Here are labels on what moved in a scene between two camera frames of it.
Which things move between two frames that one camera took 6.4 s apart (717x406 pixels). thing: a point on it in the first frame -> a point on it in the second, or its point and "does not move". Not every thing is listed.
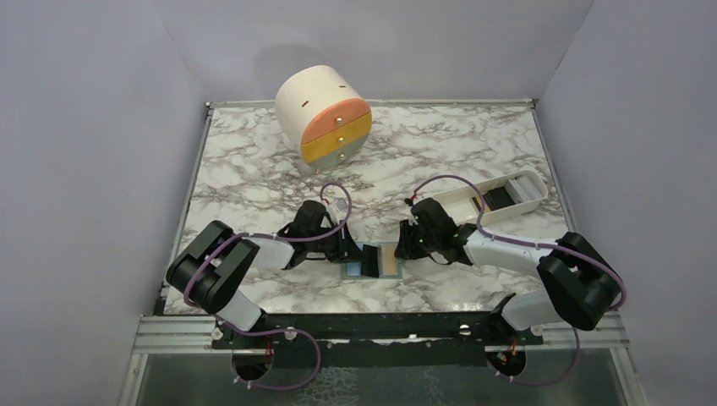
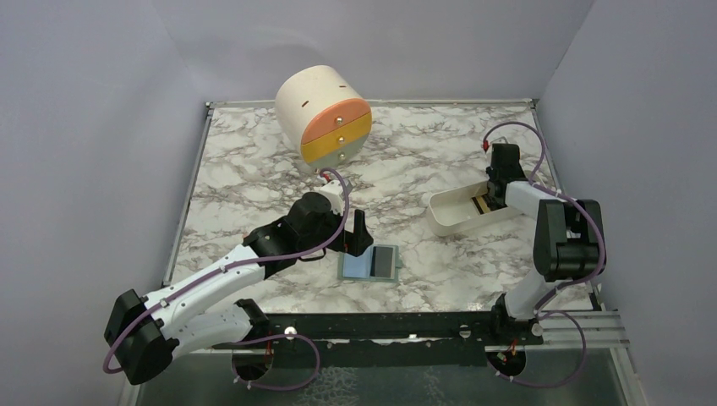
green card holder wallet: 390,266 does not move
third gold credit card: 486,209 does not move
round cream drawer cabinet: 323,116 does not move
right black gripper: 406,249 -> 522,174
